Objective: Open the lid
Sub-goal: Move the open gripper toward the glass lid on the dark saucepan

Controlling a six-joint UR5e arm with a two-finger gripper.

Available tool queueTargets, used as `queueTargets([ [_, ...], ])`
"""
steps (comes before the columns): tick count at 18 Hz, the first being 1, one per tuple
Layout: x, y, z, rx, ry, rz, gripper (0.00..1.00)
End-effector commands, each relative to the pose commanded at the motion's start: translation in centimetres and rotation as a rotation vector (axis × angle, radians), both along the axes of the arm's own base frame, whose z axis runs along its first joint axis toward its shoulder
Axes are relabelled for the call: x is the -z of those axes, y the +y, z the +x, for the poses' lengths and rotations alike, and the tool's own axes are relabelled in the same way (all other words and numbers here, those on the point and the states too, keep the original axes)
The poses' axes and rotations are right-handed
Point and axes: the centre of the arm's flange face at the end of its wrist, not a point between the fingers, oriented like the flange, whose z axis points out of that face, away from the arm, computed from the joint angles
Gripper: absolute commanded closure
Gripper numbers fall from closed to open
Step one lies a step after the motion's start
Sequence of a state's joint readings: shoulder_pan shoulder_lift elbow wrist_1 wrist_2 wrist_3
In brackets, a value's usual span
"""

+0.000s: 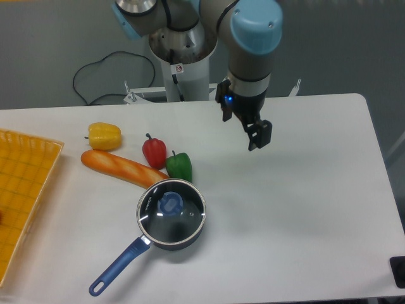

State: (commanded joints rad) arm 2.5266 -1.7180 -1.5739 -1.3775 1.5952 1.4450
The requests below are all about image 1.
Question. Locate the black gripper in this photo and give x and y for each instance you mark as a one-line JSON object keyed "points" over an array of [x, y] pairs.
{"points": [[247, 109]]}

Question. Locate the glass lid with blue knob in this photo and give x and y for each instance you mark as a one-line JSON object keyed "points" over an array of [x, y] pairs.
{"points": [[171, 214]]}

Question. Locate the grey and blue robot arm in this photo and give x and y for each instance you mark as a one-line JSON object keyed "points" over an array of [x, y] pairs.
{"points": [[250, 30]]}

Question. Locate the green bell pepper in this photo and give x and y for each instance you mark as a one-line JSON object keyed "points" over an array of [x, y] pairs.
{"points": [[179, 166]]}

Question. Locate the red bell pepper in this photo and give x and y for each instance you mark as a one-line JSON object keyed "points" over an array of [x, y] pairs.
{"points": [[155, 152]]}

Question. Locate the orange baguette bread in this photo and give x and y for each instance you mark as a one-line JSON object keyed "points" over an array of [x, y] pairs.
{"points": [[122, 168]]}

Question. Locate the yellow bell pepper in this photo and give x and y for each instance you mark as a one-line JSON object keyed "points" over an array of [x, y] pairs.
{"points": [[104, 136]]}

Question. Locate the black device at table edge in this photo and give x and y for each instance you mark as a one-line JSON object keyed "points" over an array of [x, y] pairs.
{"points": [[397, 266]]}

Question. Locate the white table bracket right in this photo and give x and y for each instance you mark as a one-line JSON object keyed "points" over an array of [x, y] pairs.
{"points": [[294, 91]]}

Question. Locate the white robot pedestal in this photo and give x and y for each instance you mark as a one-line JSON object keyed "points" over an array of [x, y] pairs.
{"points": [[184, 58]]}

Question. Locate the white base bracket with bolts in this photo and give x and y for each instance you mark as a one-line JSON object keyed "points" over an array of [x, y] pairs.
{"points": [[144, 95]]}

